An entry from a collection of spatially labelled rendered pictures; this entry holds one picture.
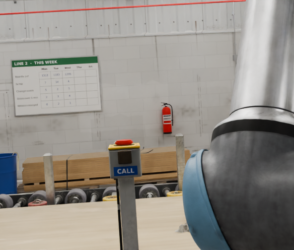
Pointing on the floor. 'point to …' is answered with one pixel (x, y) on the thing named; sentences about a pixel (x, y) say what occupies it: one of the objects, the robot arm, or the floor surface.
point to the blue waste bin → (2, 173)
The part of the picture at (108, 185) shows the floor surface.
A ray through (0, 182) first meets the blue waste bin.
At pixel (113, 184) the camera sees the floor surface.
